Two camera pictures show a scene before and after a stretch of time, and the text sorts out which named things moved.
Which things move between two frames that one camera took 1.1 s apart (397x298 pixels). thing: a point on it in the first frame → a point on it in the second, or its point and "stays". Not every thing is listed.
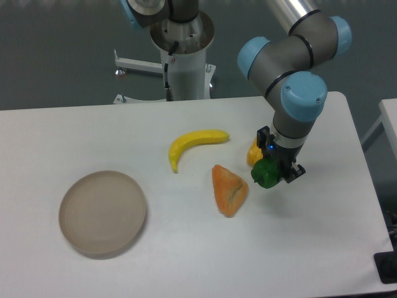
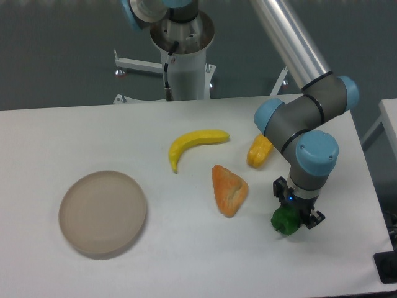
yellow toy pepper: x=255 y=153 stays
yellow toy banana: x=195 y=138 stays
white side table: x=388 y=110 stays
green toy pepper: x=266 y=172 → x=286 y=219
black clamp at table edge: x=386 y=266 stays
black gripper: x=285 y=155 → x=304 y=206
